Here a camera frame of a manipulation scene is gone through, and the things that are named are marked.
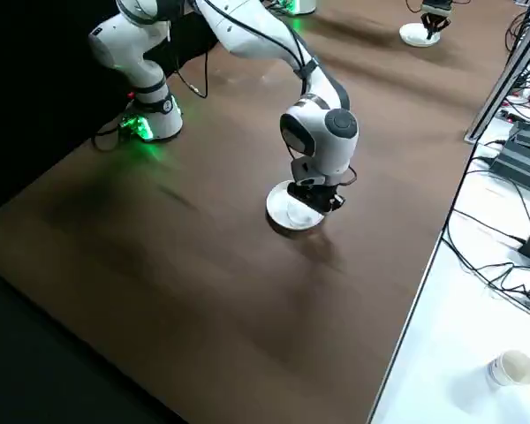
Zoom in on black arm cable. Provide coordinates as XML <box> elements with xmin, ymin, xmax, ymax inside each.
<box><xmin>171</xmin><ymin>0</ymin><xmax>359</xmax><ymax>186</ymax></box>

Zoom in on clear glass petri dish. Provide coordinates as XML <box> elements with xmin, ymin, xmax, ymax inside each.
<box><xmin>285</xmin><ymin>199</ymin><xmax>318</xmax><ymax>227</ymax></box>

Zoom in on tangled black desk cables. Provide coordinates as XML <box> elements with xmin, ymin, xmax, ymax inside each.
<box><xmin>441</xmin><ymin>0</ymin><xmax>530</xmax><ymax>310</ymax></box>

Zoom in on black charger box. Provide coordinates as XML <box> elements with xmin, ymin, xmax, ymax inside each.
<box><xmin>489</xmin><ymin>145</ymin><xmax>530</xmax><ymax>195</ymax></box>
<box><xmin>505</xmin><ymin>121</ymin><xmax>530</xmax><ymax>149</ymax></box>

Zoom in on white paper cup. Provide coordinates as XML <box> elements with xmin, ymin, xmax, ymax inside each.
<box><xmin>485</xmin><ymin>350</ymin><xmax>530</xmax><ymax>390</ymax></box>

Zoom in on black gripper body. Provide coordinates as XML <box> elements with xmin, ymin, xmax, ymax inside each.
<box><xmin>420</xmin><ymin>0</ymin><xmax>453</xmax><ymax>16</ymax></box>
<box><xmin>289</xmin><ymin>176</ymin><xmax>346</xmax><ymax>214</ymax></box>

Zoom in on aluminium centre post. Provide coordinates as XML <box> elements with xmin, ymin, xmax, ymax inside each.
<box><xmin>466</xmin><ymin>24</ymin><xmax>530</xmax><ymax>143</ymax></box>

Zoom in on white ceramic saucer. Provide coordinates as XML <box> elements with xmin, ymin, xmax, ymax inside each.
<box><xmin>399</xmin><ymin>22</ymin><xmax>441</xmax><ymax>48</ymax></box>
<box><xmin>265</xmin><ymin>179</ymin><xmax>326</xmax><ymax>231</ymax></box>

